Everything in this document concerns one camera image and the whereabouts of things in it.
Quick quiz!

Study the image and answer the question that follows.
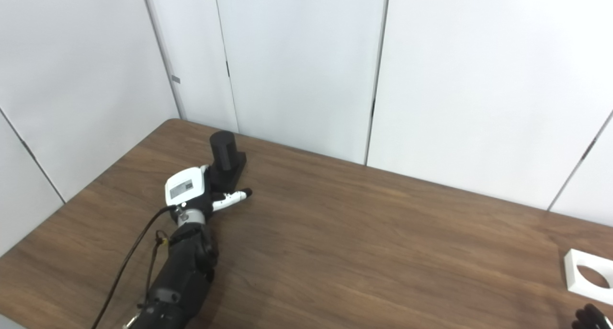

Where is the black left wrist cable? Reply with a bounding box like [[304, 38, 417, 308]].
[[91, 205, 178, 329]]

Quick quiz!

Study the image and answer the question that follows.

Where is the thin left arm wire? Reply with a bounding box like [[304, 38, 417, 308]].
[[143, 230, 170, 310]]

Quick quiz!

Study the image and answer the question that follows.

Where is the white square piece with hole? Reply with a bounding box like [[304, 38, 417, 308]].
[[564, 249, 613, 306]]

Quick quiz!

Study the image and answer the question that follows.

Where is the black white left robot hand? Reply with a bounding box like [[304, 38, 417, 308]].
[[165, 164, 253, 223]]

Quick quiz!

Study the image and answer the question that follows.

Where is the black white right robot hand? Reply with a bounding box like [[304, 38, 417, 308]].
[[572, 304, 613, 329]]

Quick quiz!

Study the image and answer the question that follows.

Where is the black peg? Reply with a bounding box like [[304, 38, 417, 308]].
[[209, 131, 248, 193]]

